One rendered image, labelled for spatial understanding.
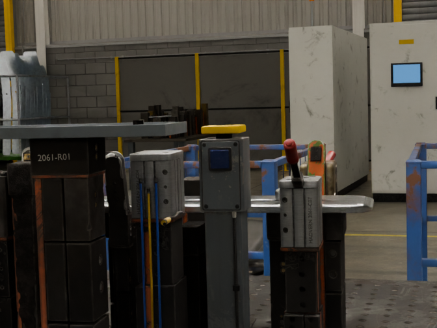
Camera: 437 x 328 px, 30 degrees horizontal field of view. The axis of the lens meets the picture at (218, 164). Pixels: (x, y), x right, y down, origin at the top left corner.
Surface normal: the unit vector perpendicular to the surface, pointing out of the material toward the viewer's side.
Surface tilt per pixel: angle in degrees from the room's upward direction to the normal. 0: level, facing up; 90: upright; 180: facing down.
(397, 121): 90
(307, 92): 90
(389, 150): 90
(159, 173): 90
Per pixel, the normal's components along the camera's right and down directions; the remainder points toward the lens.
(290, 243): -0.21, 0.08
